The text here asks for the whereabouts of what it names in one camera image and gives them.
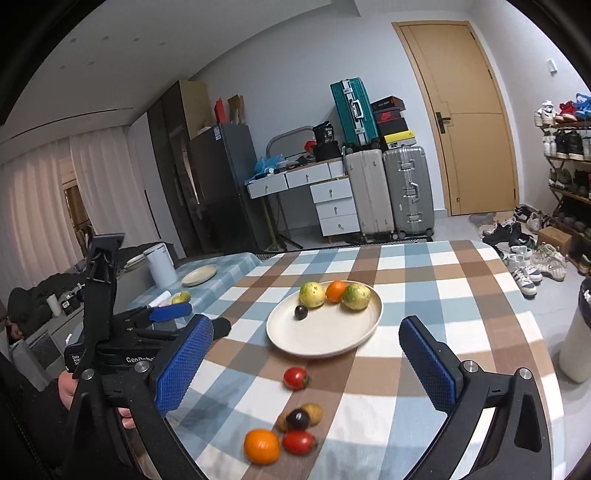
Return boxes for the orange fruit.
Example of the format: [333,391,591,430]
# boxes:
[243,429,280,466]
[325,281,348,304]

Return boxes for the large green yellow guava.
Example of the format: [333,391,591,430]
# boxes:
[342,283,372,311]

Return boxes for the red tomato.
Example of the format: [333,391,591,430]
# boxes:
[283,430,318,456]
[283,367,311,391]

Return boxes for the dark purple plum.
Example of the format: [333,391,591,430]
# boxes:
[286,408,311,431]

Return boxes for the brown longan fruit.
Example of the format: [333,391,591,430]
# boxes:
[301,403,324,426]

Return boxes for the left hand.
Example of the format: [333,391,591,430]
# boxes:
[57,368,137,431]

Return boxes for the white power adapter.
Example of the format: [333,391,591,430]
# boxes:
[148,290,172,308]

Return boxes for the small cream plate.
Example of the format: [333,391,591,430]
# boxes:
[181,264,217,287]

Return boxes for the white kettle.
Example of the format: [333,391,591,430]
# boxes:
[143,243,177,289]

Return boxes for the teal checkered side cloth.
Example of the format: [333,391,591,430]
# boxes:
[124,252,262,313]

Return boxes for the checkered tablecloth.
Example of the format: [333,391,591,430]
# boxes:
[168,240,566,479]

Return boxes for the white curtain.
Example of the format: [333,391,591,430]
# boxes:
[1,127,159,301]

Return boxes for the large cream plate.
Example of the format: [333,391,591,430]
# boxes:
[266,285,384,359]

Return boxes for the black refrigerator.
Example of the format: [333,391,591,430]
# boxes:
[189,123,271,254]

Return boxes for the cardboard box on floor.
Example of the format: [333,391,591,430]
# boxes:
[537,226,572,256]

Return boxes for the silver suitcase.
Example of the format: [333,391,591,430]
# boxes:
[383,145,435,241]

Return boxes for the white drawer desk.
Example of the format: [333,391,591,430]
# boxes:
[245,158,361,238]

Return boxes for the beige suitcase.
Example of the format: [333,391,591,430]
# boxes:
[344,149,396,239]

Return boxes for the stacked shoe boxes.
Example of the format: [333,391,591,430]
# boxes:
[370,96,417,150]

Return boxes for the wooden shoe rack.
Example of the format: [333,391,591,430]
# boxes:
[541,117,590,276]

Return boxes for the teal suitcase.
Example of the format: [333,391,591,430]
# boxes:
[331,77,380,147]

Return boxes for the wooden door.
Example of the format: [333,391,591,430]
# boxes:
[394,20,519,215]

